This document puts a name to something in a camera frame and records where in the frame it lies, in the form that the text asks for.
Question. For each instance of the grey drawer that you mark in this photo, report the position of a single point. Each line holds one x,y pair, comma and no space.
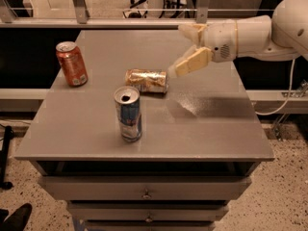
144,187
148,211
151,226

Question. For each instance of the top grey drawer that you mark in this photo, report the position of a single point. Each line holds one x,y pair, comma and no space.
144,187

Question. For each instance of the black stand pole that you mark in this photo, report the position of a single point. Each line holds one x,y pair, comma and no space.
4,152

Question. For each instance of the blue silver energy drink can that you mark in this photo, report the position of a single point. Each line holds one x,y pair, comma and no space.
128,111

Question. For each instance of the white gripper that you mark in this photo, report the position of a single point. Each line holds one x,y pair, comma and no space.
220,41

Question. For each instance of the middle grey drawer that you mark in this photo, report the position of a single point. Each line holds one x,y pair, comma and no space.
148,211

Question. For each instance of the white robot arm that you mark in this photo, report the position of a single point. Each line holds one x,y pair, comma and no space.
283,36

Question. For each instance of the grey metal railing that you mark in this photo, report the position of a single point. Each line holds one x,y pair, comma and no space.
82,14

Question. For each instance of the red-orange soda can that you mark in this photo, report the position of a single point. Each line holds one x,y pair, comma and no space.
72,63

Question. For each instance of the orange-gold soda can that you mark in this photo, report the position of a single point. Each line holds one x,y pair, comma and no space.
145,80

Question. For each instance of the bottom grey drawer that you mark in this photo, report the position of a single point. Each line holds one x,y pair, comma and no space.
151,226

